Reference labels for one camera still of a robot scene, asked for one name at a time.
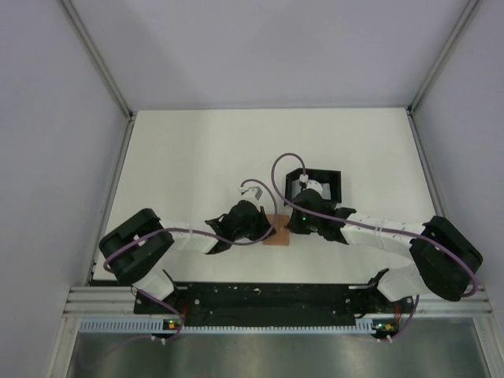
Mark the brown leather card holder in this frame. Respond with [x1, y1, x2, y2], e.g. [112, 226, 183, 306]
[262, 214, 290, 246]

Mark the black plastic card box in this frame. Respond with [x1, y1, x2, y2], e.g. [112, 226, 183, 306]
[284, 168, 342, 204]

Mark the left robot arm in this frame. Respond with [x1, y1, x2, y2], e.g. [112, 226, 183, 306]
[99, 199, 276, 313]

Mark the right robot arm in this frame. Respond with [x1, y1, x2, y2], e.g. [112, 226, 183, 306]
[288, 189, 483, 312]

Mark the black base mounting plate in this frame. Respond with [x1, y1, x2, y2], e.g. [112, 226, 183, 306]
[133, 281, 414, 326]

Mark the shiny metal sheet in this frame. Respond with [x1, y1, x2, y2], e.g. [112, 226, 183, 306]
[68, 318, 491, 377]

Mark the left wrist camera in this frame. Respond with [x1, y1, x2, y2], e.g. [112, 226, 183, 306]
[240, 187, 263, 202]

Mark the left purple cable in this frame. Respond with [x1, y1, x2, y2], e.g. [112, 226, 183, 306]
[102, 179, 278, 344]

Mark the purple cable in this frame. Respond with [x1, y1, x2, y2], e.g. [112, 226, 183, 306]
[102, 179, 278, 344]
[271, 151, 482, 342]

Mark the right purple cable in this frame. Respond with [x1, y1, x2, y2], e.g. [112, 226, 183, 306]
[271, 151, 482, 342]

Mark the grey slotted cable duct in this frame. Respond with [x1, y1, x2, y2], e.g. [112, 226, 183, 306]
[80, 318, 383, 335]

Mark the right aluminium frame post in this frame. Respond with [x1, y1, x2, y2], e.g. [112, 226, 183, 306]
[407, 0, 483, 114]

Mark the aluminium frame post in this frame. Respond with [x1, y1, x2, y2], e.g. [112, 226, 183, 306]
[407, 0, 483, 114]
[57, 0, 134, 120]

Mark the aluminium front rail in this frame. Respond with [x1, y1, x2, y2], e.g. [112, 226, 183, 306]
[64, 287, 493, 318]

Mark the left aluminium frame post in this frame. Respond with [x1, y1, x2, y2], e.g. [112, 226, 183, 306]
[57, 0, 134, 120]

